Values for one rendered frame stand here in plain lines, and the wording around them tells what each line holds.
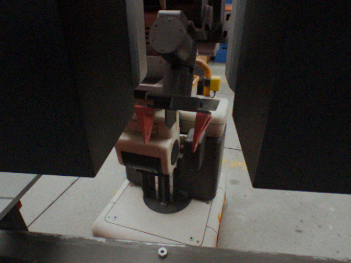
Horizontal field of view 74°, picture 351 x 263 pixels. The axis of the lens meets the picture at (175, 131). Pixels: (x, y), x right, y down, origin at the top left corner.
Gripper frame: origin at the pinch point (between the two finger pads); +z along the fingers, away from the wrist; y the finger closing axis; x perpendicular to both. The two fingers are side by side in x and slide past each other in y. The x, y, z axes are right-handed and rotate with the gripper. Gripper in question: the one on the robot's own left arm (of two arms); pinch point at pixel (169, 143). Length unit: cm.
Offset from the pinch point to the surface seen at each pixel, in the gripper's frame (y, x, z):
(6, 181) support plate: -19.7, -16.3, 7.9
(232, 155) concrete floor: 10, 180, 20
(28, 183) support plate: -16.2, -15.8, 7.6
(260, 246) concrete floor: 34, 99, 61
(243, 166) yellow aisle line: 21, 166, 27
